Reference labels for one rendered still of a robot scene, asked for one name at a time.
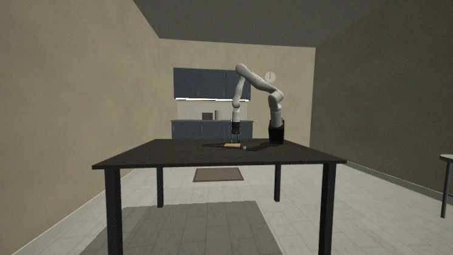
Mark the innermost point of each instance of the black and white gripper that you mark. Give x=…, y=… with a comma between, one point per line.
x=235, y=127

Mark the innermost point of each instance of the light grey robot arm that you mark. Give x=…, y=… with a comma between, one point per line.
x=273, y=99

